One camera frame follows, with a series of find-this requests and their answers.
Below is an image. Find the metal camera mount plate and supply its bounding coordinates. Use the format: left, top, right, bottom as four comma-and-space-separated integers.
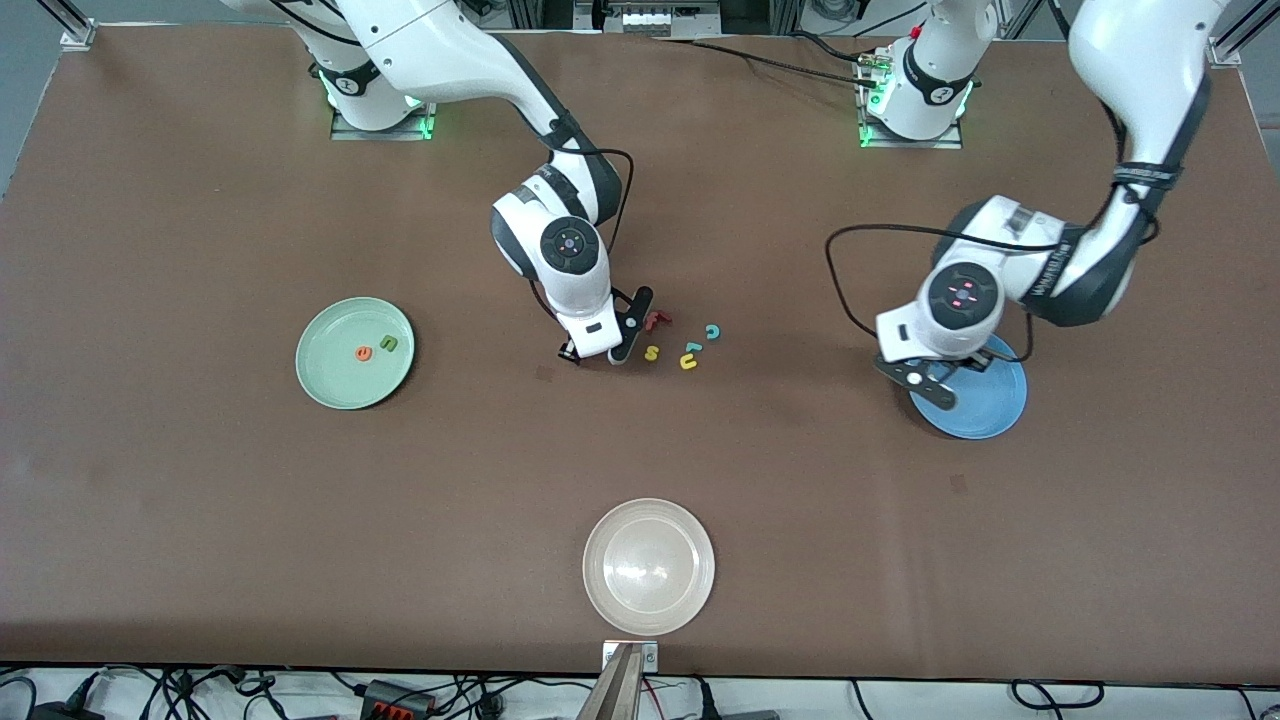
602, 640, 659, 673

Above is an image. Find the metal camera post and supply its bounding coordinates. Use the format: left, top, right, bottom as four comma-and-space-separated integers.
575, 645, 646, 720

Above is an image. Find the aluminium frame corner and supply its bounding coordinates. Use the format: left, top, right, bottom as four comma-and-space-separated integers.
1205, 0, 1280, 69
58, 0, 98, 51

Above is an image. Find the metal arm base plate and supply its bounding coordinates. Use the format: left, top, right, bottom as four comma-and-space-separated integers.
330, 95, 436, 142
858, 60, 964, 151

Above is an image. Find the black table cable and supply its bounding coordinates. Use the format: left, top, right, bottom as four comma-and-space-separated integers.
690, 40, 881, 89
790, 30, 881, 66

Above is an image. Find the grey electronics box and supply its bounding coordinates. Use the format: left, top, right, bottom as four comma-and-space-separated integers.
600, 0, 721, 38

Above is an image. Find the green plate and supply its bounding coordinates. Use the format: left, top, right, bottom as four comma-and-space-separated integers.
296, 297, 416, 411

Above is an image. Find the black looped floor cable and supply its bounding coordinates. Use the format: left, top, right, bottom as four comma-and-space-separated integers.
1010, 680, 1106, 713

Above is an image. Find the black orange power strip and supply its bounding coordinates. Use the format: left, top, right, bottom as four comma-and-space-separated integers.
360, 680, 438, 720

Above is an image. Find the white plate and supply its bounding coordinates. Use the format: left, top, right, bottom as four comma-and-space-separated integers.
583, 498, 716, 637

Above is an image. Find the blue plate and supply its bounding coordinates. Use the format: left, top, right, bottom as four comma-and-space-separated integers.
908, 333, 1028, 441

